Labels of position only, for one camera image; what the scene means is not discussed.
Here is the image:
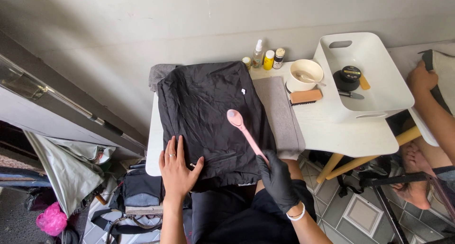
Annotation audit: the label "person's right hand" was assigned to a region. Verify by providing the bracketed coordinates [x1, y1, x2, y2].
[256, 150, 301, 214]

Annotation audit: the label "person's left hand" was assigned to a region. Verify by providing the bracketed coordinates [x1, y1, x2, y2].
[159, 135, 205, 201]

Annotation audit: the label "pink long-handled brush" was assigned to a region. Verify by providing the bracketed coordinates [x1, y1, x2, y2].
[227, 109, 270, 165]

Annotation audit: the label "black garment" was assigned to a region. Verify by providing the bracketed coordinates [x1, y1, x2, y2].
[157, 61, 277, 192]

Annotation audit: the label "person's black shorts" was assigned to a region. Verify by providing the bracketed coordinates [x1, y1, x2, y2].
[183, 179, 318, 244]

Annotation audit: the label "wooden bristle brush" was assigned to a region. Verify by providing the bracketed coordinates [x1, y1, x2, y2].
[289, 89, 323, 106]

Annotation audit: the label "white table wooden legs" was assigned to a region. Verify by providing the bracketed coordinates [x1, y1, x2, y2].
[145, 61, 422, 184]

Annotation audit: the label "spoon in bowl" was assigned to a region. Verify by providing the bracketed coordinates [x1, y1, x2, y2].
[297, 73, 327, 87]

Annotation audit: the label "white round bowl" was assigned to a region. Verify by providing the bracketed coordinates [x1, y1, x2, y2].
[286, 59, 324, 92]

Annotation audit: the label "yellow bottle white cap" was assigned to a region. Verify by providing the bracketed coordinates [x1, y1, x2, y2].
[263, 50, 275, 71]

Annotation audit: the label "dark bottle cream cap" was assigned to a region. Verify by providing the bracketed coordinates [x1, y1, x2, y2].
[273, 48, 286, 70]

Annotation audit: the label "clear spray bottle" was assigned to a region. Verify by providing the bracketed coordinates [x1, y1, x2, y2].
[252, 39, 264, 69]

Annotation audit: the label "small metal knife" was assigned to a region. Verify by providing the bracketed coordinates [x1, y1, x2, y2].
[338, 90, 365, 100]

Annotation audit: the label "black round sponge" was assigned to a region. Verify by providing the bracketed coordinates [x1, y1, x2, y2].
[332, 70, 361, 92]

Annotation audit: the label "black round tin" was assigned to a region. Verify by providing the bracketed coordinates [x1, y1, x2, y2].
[341, 65, 362, 83]

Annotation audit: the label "black grey bag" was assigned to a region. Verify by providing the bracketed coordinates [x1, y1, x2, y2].
[122, 167, 164, 208]

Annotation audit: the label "white plastic basket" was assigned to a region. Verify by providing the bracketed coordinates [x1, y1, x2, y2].
[313, 32, 415, 124]

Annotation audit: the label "grey folded umbrella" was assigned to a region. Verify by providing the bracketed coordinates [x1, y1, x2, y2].
[23, 131, 117, 218]

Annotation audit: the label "pink plastic bag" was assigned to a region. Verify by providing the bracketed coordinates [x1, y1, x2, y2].
[36, 202, 68, 237]

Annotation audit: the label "white bracelet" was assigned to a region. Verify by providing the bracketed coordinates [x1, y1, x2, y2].
[286, 202, 306, 222]

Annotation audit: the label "black metal chair frame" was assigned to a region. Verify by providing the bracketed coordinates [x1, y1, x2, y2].
[361, 172, 455, 244]

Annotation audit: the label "metal door rail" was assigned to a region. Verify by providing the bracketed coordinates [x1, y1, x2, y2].
[0, 54, 147, 152]

